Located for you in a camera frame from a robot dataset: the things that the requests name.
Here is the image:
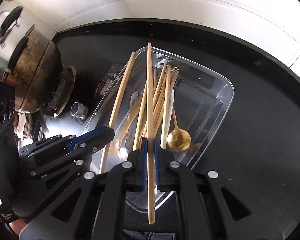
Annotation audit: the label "stack of white plates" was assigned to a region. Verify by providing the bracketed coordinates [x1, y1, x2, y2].
[16, 111, 45, 140]

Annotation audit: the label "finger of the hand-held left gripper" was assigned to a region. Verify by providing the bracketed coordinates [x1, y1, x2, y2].
[18, 127, 115, 165]
[30, 155, 93, 180]

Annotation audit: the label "small metal cup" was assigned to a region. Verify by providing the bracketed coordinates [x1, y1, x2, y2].
[70, 101, 89, 120]

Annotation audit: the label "gas stove burner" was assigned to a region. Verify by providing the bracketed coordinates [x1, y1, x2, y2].
[45, 65, 77, 118]

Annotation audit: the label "dark printed label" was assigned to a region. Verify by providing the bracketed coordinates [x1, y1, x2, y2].
[95, 64, 122, 98]

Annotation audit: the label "sooty metal wok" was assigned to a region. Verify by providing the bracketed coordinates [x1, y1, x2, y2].
[6, 29, 63, 113]

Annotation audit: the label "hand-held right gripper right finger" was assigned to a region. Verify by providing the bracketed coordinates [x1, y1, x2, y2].
[154, 137, 284, 240]

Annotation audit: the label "amber plastic spoon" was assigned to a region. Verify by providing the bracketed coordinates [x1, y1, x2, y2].
[107, 91, 140, 157]

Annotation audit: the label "golden metal spoon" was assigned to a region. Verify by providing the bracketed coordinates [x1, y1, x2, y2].
[166, 105, 192, 152]

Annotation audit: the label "single wooden chopstick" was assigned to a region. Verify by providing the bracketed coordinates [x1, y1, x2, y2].
[146, 42, 156, 224]

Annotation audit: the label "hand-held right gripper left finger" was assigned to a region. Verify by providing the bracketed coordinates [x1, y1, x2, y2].
[19, 137, 148, 240]

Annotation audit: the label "pile of wooden chopsticks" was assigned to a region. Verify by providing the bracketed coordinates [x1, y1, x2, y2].
[99, 51, 180, 174]

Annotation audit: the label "clear plastic container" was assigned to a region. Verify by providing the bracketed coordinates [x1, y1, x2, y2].
[82, 46, 235, 214]

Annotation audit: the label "person's left hand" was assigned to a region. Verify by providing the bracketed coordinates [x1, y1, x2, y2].
[5, 219, 24, 233]

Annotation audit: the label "person's grey trousers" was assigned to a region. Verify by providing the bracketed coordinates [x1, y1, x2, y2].
[124, 230, 177, 240]

